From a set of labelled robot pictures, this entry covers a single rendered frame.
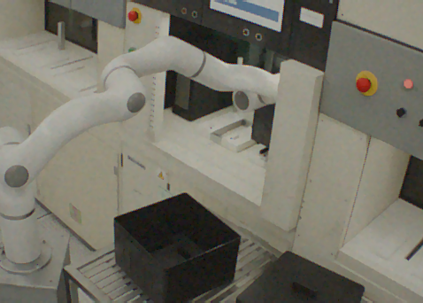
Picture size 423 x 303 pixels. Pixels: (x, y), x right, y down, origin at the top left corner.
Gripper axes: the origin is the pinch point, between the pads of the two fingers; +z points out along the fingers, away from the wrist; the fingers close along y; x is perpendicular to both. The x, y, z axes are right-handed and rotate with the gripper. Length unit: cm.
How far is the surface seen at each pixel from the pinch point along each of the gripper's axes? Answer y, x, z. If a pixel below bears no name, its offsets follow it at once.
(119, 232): -3, -31, -77
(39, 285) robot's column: -11, -46, -103
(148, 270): 12, -34, -79
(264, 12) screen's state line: 3.3, 30.0, -30.0
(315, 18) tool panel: 21.1, 33.7, -29.9
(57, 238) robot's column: -27, -46, -85
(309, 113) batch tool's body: 26.9, 7.6, -34.6
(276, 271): 36, -35, -51
